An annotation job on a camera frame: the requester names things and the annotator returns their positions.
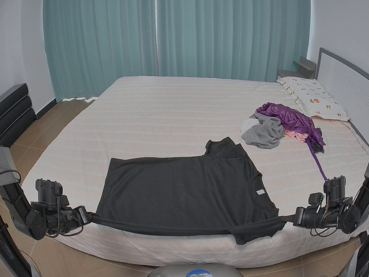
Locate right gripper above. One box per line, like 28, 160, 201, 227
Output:
293, 207, 323, 229

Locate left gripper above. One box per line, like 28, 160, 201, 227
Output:
65, 207, 94, 231

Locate black T-shirt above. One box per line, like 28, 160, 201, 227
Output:
92, 137, 294, 246

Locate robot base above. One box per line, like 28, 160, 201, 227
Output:
145, 264, 240, 277

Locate bed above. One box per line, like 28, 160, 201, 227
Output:
22, 47, 369, 270

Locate pink garment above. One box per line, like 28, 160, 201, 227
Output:
284, 129, 307, 144

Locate grey knit garment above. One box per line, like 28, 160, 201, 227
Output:
242, 117, 286, 150

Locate purple satin garment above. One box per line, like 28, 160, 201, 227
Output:
256, 103, 329, 182

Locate white printed pillow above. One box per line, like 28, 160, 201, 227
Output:
276, 76, 351, 122

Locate black chest of drawers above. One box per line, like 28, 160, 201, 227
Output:
0, 83, 37, 149

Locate grey bedside table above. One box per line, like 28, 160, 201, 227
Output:
277, 56, 317, 81

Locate blue-green curtain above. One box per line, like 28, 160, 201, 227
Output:
156, 0, 313, 82
43, 0, 158, 103

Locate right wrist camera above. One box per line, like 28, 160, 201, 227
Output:
308, 193, 324, 208

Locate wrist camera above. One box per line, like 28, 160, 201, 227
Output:
56, 194, 70, 210
308, 193, 324, 208

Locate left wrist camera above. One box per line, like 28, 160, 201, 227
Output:
56, 194, 70, 210

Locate black cable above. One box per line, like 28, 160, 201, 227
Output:
0, 170, 21, 185

